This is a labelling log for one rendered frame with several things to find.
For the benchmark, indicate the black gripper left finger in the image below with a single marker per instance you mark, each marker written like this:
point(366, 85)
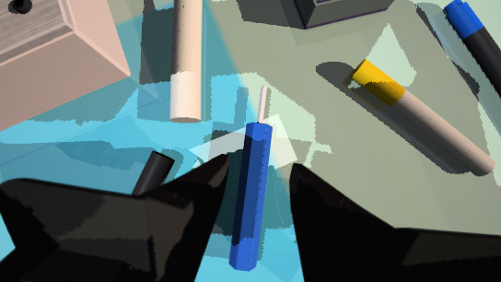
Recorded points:
point(162, 233)

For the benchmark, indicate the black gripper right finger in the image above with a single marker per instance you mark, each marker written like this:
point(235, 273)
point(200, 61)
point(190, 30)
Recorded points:
point(339, 241)

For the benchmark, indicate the grey keyboard with white letter keys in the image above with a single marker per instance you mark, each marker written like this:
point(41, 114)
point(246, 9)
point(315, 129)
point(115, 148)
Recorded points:
point(316, 13)

